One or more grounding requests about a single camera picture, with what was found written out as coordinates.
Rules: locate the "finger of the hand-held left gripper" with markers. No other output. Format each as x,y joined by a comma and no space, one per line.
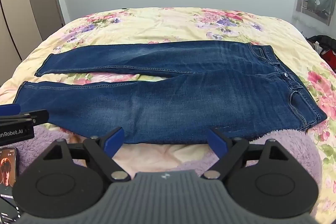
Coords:
10,109

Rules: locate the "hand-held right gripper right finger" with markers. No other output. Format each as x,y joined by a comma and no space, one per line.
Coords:
217,140

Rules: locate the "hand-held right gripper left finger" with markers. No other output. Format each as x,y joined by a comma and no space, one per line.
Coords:
115,139

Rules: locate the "blue denim pants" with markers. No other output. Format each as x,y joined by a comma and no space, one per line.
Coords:
199,98

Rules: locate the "black smartphone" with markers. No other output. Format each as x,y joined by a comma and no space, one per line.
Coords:
8,182

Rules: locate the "purple fleece blanket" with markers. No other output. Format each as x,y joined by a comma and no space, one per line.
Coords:
288,141

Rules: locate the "beige wardrobe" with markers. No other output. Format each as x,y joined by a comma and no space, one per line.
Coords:
31,3

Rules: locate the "floral yellow quilt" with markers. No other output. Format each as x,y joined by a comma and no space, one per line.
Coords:
170,27

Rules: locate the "dark clothes pile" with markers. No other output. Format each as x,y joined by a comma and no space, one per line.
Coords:
324,43

